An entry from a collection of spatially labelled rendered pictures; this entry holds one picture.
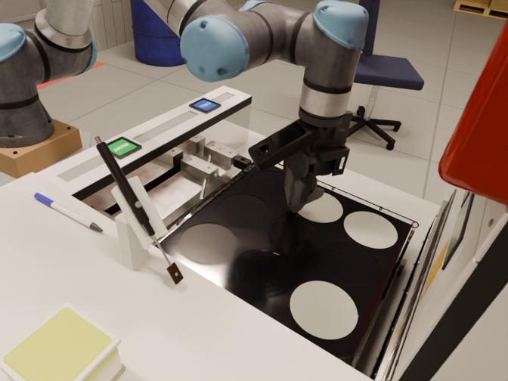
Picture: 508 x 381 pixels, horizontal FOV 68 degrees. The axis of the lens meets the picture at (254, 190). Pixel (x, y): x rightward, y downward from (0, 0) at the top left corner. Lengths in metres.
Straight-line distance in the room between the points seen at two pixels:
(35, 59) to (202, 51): 0.55
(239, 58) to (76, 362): 0.36
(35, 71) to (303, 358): 0.79
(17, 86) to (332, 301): 0.76
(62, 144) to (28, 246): 0.47
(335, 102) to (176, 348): 0.39
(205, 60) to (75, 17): 0.51
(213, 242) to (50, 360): 0.34
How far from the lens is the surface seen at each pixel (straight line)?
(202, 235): 0.66
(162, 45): 3.90
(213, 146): 0.88
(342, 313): 0.60
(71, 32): 0.97
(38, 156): 0.99
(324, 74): 0.57
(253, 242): 0.66
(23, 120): 0.98
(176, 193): 0.78
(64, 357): 0.40
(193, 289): 0.50
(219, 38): 0.46
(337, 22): 0.55
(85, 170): 0.74
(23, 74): 0.96
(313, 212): 0.74
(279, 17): 0.58
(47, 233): 0.61
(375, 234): 0.74
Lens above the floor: 1.37
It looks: 37 degrees down
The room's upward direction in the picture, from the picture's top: 7 degrees clockwise
